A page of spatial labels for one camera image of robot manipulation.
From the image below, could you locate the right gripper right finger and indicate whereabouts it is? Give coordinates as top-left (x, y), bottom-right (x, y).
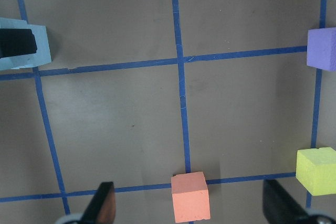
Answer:
top-left (262, 179), bottom-right (310, 224)

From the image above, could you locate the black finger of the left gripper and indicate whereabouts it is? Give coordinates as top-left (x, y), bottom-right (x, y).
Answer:
top-left (1, 28), bottom-right (36, 58)

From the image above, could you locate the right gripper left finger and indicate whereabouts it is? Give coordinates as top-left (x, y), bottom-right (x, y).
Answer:
top-left (80, 182), bottom-right (116, 223)

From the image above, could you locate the light blue block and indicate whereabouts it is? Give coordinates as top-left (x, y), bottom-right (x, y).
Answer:
top-left (1, 17), bottom-right (51, 70)

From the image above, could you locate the yellow block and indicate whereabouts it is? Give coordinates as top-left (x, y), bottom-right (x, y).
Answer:
top-left (296, 147), bottom-right (335, 196)

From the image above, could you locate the orange block right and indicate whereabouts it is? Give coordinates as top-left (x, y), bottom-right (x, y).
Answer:
top-left (171, 172), bottom-right (211, 223)

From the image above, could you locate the far purple block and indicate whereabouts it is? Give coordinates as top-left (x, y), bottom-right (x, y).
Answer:
top-left (307, 27), bottom-right (335, 71)

